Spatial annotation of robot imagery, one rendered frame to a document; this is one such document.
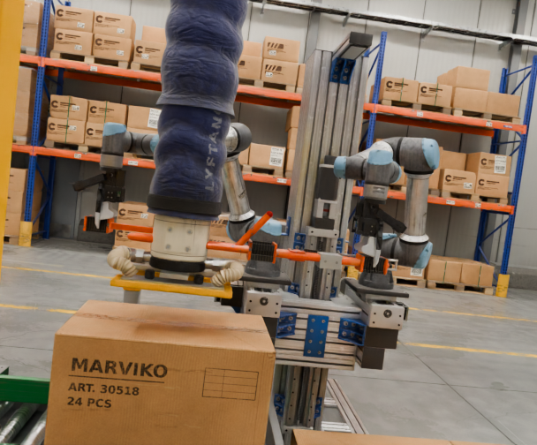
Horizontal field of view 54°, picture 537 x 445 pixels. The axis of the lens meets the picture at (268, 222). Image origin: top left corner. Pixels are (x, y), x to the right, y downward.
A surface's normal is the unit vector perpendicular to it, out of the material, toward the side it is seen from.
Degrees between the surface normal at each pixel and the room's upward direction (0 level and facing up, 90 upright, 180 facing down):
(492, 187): 92
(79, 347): 90
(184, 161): 73
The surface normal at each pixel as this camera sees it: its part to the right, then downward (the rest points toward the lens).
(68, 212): 0.09, 0.07
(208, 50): 0.25, -0.13
